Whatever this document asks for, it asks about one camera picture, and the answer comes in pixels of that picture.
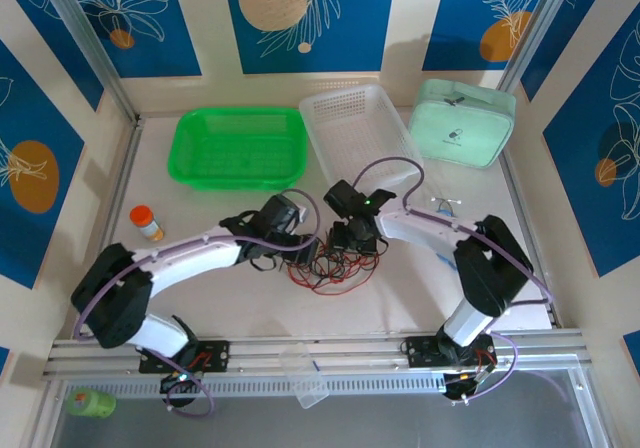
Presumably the red wire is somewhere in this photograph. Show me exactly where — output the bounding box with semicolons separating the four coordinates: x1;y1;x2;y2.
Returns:
287;260;376;297
314;227;384;282

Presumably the white plastic basket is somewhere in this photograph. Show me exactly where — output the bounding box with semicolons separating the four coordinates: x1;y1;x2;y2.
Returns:
298;83;425;189

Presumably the green plastic basket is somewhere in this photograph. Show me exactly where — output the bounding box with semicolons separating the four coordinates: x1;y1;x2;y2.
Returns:
167;106;309;192

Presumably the blue stethoscope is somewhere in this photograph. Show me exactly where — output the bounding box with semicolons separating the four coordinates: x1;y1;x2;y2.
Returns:
430;196;464;270

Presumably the mint green zip pouch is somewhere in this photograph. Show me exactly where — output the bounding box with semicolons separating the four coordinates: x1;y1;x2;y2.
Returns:
407;78;517;170

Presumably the orange lid pill bottle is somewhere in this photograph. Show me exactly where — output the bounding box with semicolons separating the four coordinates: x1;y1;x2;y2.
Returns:
129;205;165;242

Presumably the clear plastic container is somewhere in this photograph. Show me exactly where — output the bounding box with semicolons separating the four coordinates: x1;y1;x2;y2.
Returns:
279;343;330;409

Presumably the black controller board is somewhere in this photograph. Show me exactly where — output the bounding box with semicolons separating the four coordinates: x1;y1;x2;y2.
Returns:
159;372;201;399
442;370;501;400

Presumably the green tape roll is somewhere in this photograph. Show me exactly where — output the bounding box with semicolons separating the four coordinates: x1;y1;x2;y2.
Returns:
66;387;117;418

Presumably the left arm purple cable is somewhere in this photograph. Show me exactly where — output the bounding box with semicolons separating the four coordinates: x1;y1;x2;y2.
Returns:
73;187;322;419

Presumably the aluminium front rail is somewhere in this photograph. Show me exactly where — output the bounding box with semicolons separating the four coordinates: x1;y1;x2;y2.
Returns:
42;326;594;384

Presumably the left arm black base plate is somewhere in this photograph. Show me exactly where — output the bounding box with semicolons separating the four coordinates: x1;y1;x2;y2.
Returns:
138;340;231;374

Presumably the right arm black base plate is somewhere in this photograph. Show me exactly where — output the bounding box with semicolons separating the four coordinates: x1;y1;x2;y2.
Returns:
405;335;497;369

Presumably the slotted grey cable duct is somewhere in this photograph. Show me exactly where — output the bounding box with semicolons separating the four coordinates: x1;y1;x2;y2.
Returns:
59;373;581;400

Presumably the aluminium corner post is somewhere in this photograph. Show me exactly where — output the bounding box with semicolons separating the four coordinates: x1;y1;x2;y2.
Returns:
497;0;571;94
37;0;141;124

